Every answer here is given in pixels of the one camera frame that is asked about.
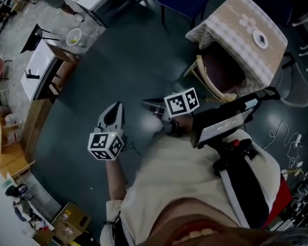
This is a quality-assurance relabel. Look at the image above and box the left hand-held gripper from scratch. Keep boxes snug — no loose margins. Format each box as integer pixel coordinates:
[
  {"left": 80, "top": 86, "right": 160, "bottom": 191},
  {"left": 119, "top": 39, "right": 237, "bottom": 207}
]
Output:
[{"left": 87, "top": 101, "right": 126, "bottom": 161}]

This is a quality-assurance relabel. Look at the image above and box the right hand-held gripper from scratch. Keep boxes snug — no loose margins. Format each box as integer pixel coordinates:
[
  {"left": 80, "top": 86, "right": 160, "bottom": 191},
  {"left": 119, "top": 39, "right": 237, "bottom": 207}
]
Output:
[{"left": 142, "top": 87, "right": 200, "bottom": 136}]

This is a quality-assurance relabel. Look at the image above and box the dark seat wooden chair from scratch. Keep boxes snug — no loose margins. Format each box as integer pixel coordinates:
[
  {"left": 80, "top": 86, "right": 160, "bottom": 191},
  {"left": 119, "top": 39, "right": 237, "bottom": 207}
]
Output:
[{"left": 183, "top": 49, "right": 247, "bottom": 104}]

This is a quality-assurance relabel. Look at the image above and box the grey armchair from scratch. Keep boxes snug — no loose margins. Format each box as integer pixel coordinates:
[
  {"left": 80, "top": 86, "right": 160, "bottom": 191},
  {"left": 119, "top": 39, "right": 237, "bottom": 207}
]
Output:
[{"left": 268, "top": 52, "right": 308, "bottom": 108}]

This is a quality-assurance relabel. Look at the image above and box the person's right forearm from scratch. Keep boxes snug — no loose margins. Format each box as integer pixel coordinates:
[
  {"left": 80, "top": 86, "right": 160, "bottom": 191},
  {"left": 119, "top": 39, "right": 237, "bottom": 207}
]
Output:
[{"left": 176, "top": 115, "right": 196, "bottom": 136}]

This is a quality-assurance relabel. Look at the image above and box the person's left forearm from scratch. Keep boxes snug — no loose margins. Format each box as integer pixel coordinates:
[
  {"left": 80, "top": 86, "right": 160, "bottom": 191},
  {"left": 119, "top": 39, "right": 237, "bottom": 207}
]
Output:
[{"left": 105, "top": 159, "right": 128, "bottom": 202}]

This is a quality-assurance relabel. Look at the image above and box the table with checked tablecloth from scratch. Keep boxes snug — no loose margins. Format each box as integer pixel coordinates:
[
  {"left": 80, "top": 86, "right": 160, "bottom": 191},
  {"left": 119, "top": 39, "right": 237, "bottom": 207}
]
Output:
[{"left": 185, "top": 0, "right": 289, "bottom": 97}]

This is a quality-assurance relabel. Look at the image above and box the black metal chair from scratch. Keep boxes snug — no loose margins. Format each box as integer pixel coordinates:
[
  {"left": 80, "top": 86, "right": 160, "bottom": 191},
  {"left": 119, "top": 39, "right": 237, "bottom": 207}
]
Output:
[{"left": 20, "top": 24, "right": 60, "bottom": 54}]

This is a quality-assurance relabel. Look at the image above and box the black flat device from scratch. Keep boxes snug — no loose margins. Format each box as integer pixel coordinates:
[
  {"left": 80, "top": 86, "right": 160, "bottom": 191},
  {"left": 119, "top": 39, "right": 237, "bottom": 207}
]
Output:
[{"left": 194, "top": 90, "right": 281, "bottom": 149}]

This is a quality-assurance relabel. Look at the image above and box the person's torso in white shirt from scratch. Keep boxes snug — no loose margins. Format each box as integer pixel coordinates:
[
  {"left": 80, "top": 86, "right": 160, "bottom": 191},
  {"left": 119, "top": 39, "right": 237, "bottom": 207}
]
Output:
[{"left": 100, "top": 132, "right": 282, "bottom": 246}]

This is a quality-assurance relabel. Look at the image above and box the white waste bin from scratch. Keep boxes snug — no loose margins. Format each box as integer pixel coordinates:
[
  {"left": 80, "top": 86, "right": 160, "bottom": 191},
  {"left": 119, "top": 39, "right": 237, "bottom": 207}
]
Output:
[{"left": 66, "top": 28, "right": 89, "bottom": 47}]

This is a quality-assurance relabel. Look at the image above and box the light wooden desk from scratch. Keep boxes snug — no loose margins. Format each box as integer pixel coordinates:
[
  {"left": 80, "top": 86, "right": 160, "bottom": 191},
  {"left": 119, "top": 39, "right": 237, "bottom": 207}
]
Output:
[{"left": 0, "top": 80, "right": 37, "bottom": 179}]

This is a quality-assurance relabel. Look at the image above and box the cardboard box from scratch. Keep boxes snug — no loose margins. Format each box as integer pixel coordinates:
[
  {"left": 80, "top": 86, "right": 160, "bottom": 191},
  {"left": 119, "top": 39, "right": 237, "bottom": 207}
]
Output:
[{"left": 51, "top": 201, "right": 92, "bottom": 243}]

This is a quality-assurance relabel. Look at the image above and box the white round plate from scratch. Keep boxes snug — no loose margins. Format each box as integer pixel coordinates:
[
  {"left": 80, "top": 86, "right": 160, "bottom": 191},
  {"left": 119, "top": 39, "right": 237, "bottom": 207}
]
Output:
[{"left": 253, "top": 30, "right": 270, "bottom": 49}]

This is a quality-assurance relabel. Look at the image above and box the red armchair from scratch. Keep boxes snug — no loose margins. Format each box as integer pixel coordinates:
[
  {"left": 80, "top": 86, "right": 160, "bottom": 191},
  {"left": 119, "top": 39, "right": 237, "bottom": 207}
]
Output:
[{"left": 261, "top": 175, "right": 294, "bottom": 231}]

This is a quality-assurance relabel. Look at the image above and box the black mount with red button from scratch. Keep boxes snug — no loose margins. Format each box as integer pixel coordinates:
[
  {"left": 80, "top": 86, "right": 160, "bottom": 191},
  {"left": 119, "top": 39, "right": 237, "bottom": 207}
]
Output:
[{"left": 213, "top": 138, "right": 258, "bottom": 177}]

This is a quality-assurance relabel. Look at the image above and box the black shoulder strap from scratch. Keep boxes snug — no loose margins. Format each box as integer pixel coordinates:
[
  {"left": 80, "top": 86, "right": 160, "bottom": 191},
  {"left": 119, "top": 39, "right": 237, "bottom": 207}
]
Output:
[{"left": 219, "top": 157, "right": 271, "bottom": 228}]

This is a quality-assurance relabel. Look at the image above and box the white cable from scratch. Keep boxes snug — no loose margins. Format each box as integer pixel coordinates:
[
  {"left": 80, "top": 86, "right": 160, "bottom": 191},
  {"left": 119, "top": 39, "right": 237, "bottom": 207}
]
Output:
[{"left": 261, "top": 120, "right": 305, "bottom": 169}]

